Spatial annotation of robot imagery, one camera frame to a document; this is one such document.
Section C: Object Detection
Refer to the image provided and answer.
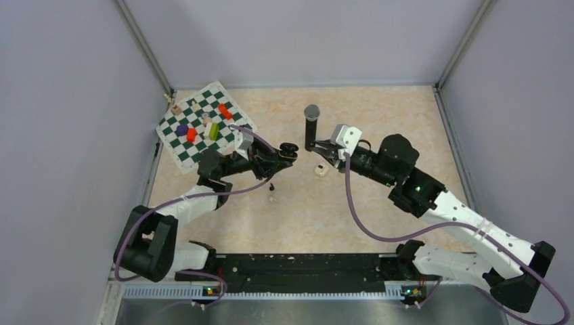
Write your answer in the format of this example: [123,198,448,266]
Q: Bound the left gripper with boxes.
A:
[219,135,292,180]

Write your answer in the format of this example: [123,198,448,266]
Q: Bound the black earbud case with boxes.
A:
[278,142,299,161]

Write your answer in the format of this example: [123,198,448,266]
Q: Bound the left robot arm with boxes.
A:
[113,141,299,282]

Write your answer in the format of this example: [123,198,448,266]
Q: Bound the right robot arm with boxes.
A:
[305,128,556,313]

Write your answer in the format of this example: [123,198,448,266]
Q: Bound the white earbud case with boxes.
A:
[313,163,330,177]

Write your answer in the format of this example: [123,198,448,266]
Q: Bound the black microphone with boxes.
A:
[304,104,320,152]

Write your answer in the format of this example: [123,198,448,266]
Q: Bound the yellow-green block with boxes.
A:
[209,123,219,141]

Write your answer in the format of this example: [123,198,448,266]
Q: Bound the white block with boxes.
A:
[203,123,213,138]

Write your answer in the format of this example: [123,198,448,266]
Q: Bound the red block long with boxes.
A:
[217,103,233,120]

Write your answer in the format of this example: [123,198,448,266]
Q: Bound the grey cylinder piece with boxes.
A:
[202,112,211,125]

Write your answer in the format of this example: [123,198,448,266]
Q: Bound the green white chessboard mat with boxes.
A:
[156,81,258,174]

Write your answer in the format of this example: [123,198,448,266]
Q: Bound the red block small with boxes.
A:
[186,128,197,143]

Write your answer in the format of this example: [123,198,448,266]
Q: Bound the purple block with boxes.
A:
[175,124,189,137]

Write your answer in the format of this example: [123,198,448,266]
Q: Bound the tan wooden block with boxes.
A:
[171,105,182,116]

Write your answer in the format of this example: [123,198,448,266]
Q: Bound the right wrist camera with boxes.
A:
[330,123,362,153]

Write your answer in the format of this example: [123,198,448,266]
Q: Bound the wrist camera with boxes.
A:
[234,125,254,160]
[330,123,362,153]

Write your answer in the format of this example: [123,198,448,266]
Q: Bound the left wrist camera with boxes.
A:
[234,125,254,160]

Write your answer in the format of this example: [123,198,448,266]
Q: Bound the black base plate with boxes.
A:
[175,253,443,296]

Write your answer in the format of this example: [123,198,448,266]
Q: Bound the left corner post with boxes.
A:
[112,0,174,97]

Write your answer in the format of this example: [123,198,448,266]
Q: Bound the corner post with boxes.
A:
[435,0,498,92]
[112,0,174,97]

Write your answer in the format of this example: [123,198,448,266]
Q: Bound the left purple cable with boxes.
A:
[113,125,281,310]

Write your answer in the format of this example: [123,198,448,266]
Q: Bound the right corner post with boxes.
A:
[435,0,498,92]

